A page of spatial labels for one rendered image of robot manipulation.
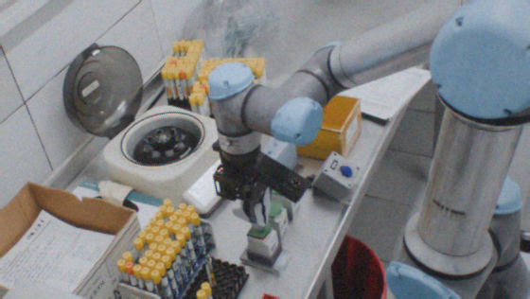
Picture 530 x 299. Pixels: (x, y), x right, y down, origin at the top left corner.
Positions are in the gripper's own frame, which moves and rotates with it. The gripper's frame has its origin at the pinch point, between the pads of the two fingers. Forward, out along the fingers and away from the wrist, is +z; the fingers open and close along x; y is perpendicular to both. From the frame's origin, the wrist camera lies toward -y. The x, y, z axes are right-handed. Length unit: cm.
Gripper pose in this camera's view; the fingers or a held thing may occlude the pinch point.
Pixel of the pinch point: (263, 225)
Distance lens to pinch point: 130.5
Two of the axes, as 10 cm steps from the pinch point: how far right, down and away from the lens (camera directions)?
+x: -5.0, 5.9, -6.3
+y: -8.5, -2.0, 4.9
